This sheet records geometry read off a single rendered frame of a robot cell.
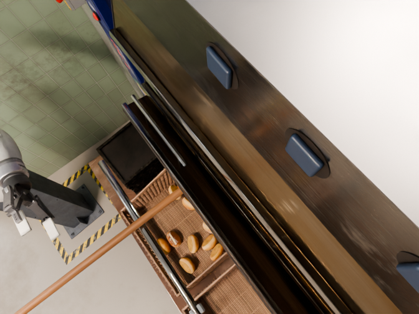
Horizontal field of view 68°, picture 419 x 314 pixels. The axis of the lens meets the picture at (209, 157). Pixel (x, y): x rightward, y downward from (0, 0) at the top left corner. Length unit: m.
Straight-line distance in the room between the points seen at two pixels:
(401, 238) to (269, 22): 0.24
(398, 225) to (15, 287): 2.83
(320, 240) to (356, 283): 0.08
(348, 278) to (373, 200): 0.30
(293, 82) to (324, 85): 0.03
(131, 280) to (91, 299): 0.32
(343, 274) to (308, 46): 0.39
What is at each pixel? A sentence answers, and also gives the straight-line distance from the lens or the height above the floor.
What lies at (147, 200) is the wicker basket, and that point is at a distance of 1.88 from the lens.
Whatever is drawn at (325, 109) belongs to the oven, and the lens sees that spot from 0.30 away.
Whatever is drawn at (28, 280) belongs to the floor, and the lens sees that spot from 2.91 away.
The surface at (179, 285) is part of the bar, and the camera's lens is 1.22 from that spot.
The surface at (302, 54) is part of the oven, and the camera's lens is 0.33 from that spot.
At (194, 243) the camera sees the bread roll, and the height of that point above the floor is 0.65.
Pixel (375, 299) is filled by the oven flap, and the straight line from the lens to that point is 0.59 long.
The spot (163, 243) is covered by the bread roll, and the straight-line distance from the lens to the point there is 1.78.
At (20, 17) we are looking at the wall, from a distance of 1.95.
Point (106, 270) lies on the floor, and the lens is 2.59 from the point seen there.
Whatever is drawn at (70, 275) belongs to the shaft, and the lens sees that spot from 1.33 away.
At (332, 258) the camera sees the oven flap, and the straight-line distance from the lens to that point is 0.59.
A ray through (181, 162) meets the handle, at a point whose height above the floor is 1.47.
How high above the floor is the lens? 2.36
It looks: 69 degrees down
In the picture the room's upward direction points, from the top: 20 degrees counter-clockwise
